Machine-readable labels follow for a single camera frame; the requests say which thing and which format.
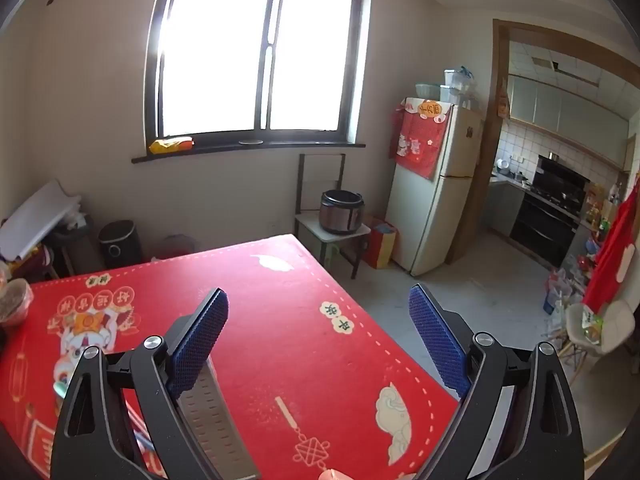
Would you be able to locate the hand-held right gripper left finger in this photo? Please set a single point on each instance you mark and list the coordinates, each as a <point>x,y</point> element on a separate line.
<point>200,340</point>

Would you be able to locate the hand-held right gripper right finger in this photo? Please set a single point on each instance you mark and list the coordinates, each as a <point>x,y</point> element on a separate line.
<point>437,340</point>

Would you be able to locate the stainless steel utensil holder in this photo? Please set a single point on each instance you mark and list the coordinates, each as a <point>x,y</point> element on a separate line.
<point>222,425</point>

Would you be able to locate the red printed tablecloth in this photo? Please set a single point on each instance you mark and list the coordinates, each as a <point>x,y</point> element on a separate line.
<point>280,320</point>

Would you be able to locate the red box on floor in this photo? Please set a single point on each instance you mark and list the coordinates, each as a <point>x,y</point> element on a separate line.
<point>380,245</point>

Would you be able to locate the cream refrigerator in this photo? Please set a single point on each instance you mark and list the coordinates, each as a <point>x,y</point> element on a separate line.
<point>430,220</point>

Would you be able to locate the black air fryer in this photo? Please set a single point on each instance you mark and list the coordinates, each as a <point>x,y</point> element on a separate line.
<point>119,245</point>

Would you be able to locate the clear plastic bag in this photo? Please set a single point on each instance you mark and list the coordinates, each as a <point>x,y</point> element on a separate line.
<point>562,290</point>

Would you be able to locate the green plastic stool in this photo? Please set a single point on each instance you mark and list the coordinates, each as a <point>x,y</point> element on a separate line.
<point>330,255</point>

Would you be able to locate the grey kitchen counter cabinet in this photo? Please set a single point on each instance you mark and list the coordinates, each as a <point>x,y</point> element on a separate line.
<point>502,205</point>

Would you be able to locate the small white side table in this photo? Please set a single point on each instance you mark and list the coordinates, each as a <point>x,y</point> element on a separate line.
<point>332,232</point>

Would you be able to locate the green snack packet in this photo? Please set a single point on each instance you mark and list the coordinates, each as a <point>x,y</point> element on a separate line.
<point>592,327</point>

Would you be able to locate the grey waste bin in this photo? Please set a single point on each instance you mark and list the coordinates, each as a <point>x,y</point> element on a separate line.
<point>72,245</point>

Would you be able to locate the silver electric pressure cooker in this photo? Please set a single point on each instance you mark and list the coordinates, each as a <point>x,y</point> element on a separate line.
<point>341,212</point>

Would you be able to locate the black stove with oven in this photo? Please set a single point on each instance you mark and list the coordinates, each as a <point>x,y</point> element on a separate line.
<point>545,220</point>

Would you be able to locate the white shell chair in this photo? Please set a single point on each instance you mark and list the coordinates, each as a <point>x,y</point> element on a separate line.
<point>615,325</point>

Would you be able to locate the plastic wrapped bowl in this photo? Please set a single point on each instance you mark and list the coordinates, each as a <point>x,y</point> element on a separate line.
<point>12,302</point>

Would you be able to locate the red hanging garment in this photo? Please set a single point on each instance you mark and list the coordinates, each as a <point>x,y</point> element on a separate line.
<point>612,255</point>

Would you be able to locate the orange yellow snack bag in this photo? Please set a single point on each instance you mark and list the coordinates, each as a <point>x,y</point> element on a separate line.
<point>170,146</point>

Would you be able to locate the dark window sill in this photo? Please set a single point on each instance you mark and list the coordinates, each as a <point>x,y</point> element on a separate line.
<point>250,150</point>

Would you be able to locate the red printed fridge cloth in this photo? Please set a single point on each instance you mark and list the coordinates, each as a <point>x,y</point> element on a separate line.
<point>420,140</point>

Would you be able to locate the white foam board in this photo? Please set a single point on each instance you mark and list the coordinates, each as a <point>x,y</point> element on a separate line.
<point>35,220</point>

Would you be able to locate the row of condiment bottles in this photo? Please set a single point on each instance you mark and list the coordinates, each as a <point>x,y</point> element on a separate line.
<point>597,210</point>

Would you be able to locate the clear plastic storage box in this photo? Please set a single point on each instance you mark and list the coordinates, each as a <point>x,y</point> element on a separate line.
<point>457,79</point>
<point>450,96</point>

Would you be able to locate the red hanging door pendant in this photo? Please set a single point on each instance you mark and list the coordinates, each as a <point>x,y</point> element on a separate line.
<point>502,102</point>

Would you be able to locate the green plastic basket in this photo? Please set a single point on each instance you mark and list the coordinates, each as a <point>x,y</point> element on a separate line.
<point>426,90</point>

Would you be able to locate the black metal folding frame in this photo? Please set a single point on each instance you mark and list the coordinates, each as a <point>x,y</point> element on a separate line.
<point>301,185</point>

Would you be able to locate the kitchen wall cabinets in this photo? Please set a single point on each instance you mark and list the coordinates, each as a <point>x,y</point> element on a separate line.
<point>560,105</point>

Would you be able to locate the wooden door frame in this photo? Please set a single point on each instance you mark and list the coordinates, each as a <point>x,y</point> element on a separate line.
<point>498,60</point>

